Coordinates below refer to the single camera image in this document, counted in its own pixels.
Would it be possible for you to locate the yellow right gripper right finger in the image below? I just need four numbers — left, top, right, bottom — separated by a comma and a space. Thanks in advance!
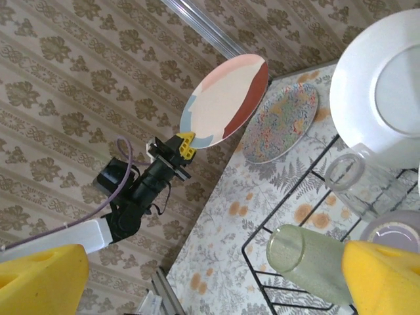
341, 241, 420, 315

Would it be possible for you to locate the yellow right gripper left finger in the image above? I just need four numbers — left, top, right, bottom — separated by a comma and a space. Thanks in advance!
0, 244, 89, 315

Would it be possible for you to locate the lilac bowl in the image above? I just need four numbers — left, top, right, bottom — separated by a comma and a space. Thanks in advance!
359, 209, 420, 253

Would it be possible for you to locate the pink red blue plate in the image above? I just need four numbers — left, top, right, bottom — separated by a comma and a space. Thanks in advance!
179, 54, 269, 149

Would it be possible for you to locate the pale green textured glass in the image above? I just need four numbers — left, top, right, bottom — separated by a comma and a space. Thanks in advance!
266, 224, 355, 306

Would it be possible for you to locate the clear drinking glass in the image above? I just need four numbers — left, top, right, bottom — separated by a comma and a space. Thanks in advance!
326, 142, 408, 222

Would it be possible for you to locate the colourful squiggle patterned plate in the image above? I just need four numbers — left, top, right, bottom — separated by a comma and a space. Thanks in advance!
241, 81, 320, 164

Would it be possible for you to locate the white plate with flower outline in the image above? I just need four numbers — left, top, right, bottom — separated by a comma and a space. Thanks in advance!
329, 9, 420, 168

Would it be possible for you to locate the floral patterned tablecloth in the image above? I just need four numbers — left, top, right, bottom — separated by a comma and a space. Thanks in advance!
165, 62, 420, 315

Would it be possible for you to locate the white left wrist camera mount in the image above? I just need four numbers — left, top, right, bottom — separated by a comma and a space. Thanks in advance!
144, 136, 162, 162

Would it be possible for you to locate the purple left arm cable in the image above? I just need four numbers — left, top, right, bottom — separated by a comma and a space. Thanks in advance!
0, 136, 155, 252

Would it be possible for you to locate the black wire dish rack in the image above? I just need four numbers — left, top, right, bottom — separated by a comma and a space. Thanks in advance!
241, 134, 420, 315

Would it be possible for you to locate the aluminium table side rail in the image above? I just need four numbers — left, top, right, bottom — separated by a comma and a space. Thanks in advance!
136, 267, 188, 315

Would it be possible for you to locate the aluminium frame post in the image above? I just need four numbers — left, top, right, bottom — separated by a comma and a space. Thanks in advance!
162, 0, 245, 57

